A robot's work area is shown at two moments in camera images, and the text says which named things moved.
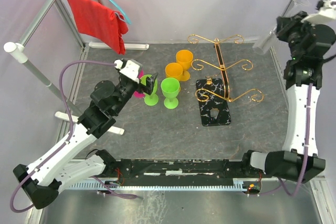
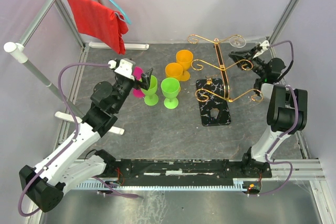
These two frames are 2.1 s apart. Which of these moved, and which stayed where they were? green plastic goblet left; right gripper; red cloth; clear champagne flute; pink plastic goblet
Moved: right gripper; clear champagne flute
Stayed: red cloth; pink plastic goblet; green plastic goblet left
